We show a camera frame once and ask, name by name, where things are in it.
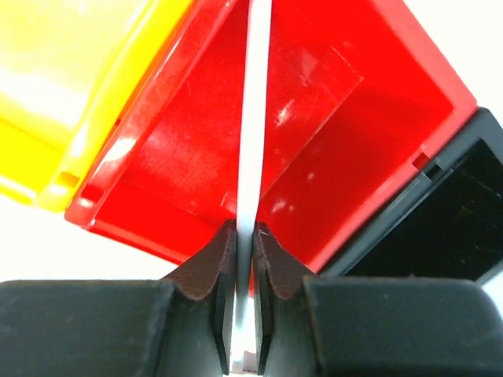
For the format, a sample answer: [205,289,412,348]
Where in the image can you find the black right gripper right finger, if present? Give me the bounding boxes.
[252,222,502,376]

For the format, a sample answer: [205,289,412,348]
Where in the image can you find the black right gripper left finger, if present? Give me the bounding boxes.
[1,220,237,376]

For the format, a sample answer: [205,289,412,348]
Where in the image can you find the yellow plastic bin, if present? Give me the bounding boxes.
[1,1,190,212]

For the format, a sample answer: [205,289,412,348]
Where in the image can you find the black plastic bin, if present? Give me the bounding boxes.
[320,108,502,284]

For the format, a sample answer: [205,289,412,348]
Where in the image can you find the red plastic bin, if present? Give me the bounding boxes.
[64,1,476,271]

